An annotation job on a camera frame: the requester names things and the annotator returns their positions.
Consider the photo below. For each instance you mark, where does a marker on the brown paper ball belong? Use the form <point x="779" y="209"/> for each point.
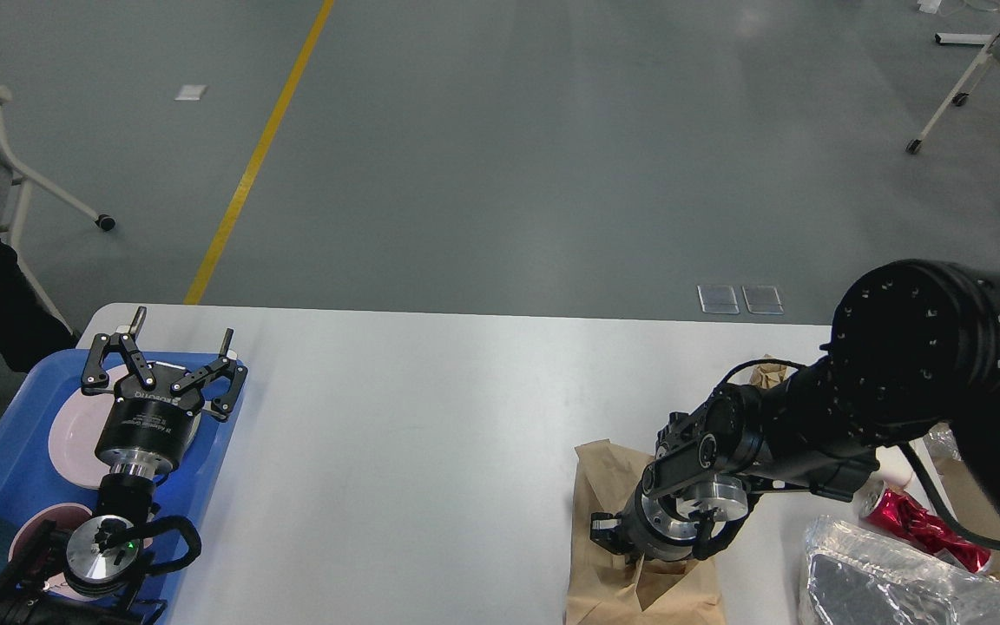
<point x="768" y="372"/>

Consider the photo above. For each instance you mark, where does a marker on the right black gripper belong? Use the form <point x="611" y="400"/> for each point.
<point x="648" y="527"/>

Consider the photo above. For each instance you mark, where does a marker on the left floor outlet plate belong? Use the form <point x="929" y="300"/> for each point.
<point x="718" y="299"/>

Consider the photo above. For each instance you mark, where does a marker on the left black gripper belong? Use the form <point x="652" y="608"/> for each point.
<point x="148" y="430"/>

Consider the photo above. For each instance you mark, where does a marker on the white rolling stand right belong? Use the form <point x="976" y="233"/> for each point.
<point x="969" y="69"/>

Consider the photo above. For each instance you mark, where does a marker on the pink HOME mug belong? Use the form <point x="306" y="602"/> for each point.
<point x="83" y="556"/>

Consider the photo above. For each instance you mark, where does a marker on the brown paper bag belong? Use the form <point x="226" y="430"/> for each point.
<point x="607" y="584"/>

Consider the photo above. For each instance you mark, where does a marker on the pink plate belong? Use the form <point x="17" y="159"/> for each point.
<point x="77" y="425"/>

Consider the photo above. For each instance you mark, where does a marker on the white paper cup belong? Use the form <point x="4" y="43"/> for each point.
<point x="893" y="468"/>

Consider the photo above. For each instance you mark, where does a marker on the crushed red can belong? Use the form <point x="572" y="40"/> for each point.
<point x="902" y="516"/>

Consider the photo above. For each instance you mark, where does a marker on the crumpled clear plastic wrap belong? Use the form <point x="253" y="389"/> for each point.
<point x="941" y="443"/>

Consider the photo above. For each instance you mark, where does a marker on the right floor outlet plate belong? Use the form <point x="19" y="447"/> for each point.
<point x="763" y="300"/>

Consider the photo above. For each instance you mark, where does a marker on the white plastic bin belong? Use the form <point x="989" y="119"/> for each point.
<point x="967" y="501"/>

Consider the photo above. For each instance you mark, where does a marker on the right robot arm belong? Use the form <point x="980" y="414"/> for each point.
<point x="913" y="344"/>

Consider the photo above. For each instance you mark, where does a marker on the floor outlet plate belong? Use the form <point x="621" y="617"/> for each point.
<point x="763" y="300"/>
<point x="718" y="299"/>

